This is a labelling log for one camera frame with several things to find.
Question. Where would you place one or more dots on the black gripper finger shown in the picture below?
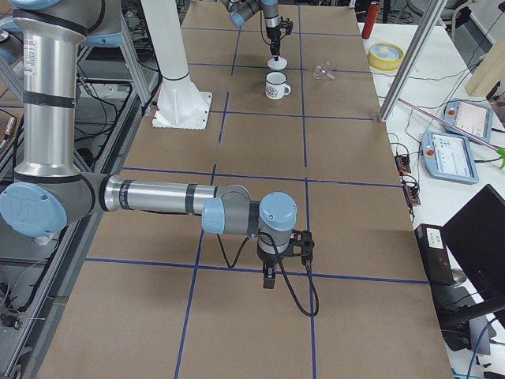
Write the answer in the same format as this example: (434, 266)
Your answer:
(269, 278)
(275, 49)

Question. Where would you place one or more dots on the white mug lid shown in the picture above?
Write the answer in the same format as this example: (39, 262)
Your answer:
(277, 63)

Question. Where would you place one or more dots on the black computer box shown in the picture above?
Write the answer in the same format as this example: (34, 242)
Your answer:
(434, 255)

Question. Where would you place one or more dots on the blue teach pendant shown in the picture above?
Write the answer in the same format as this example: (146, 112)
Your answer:
(471, 117)
(448, 157)

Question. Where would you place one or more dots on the long grabber stick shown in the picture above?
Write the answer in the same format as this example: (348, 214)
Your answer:
(498, 150)

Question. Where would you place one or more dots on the near blue teach pendant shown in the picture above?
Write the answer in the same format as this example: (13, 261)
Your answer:
(448, 157)

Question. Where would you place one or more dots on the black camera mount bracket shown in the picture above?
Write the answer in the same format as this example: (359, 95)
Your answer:
(301, 245)

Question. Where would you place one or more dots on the orange connector block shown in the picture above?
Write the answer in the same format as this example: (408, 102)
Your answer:
(403, 164)
(411, 194)

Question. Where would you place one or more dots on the aluminium side rail frame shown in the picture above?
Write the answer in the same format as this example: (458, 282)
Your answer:
(26, 317)

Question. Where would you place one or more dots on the black monitor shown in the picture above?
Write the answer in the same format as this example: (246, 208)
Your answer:
(475, 237)

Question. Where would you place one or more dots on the far blue teach pendant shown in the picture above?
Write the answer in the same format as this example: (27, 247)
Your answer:
(471, 117)

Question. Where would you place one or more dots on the red cylinder tube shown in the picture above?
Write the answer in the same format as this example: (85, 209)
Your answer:
(371, 15)

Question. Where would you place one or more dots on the yellow tape roll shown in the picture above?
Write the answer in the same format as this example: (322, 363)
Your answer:
(385, 56)

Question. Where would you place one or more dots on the aluminium frame post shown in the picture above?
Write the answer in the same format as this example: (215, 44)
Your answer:
(420, 38)

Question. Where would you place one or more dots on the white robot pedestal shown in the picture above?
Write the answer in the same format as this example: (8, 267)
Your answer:
(180, 104)

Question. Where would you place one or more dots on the white enamel mug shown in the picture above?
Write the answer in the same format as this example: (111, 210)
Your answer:
(276, 86)

